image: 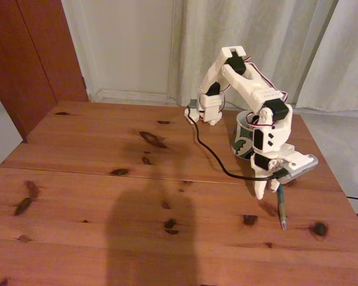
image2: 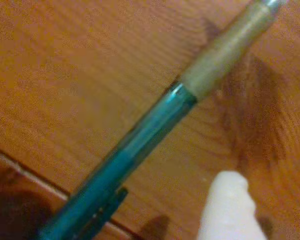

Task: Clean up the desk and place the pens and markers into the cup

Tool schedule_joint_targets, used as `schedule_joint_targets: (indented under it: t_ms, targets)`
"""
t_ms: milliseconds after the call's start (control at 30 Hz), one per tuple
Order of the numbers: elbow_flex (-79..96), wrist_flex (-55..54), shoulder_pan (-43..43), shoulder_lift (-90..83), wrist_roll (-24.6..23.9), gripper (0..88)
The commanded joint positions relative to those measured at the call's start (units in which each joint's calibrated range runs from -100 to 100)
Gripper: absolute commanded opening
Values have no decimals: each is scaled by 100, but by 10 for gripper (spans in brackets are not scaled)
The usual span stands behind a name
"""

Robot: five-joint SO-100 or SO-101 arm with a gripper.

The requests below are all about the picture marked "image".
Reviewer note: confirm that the teal transparent pen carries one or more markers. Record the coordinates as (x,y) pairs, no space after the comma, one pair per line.
(282,205)

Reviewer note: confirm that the white mug green blue pattern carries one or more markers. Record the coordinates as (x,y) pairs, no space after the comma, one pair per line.
(241,143)

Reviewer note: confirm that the narrow white curtain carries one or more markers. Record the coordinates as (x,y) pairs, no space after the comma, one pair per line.
(340,65)

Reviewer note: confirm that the wide white curtain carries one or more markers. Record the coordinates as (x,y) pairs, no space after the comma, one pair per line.
(271,24)

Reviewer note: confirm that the white door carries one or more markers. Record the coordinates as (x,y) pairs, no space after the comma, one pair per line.
(122,44)

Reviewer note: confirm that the brown wooden cabinet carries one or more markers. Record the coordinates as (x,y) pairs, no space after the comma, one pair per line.
(27,59)

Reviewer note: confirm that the silver camera box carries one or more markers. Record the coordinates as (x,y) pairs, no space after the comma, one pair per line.
(301,167)

